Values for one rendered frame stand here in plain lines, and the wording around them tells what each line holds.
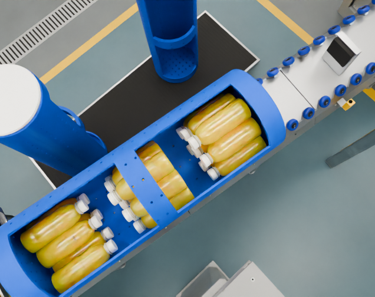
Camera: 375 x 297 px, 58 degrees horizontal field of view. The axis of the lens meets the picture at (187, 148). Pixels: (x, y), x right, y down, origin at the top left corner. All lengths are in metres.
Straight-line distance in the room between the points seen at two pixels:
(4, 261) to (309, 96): 1.12
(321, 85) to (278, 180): 0.95
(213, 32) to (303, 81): 1.11
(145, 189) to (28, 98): 0.61
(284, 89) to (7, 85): 1.02
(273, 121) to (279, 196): 1.24
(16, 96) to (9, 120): 0.09
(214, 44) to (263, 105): 1.39
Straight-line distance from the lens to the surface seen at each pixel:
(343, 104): 1.43
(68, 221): 1.07
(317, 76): 1.41
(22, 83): 1.37
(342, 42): 1.33
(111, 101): 2.22
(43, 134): 1.41
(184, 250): 2.13
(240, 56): 2.29
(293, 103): 1.34
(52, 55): 2.69
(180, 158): 1.20
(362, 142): 1.87
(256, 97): 0.98
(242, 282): 1.06
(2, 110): 1.37
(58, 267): 1.18
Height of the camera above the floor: 2.13
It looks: 75 degrees down
